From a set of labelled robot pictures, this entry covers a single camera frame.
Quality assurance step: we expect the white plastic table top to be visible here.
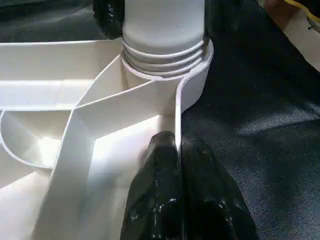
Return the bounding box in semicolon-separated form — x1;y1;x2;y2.
0;38;215;240

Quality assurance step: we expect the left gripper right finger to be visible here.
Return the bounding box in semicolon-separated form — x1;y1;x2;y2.
180;134;261;240

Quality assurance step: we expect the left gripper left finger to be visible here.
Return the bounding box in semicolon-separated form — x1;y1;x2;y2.
120;131;185;240

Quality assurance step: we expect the white plastic table leg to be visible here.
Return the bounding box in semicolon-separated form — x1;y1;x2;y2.
120;0;209;77

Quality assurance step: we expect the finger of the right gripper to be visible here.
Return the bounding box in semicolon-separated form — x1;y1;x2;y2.
203;0;227;49
92;0;125;40

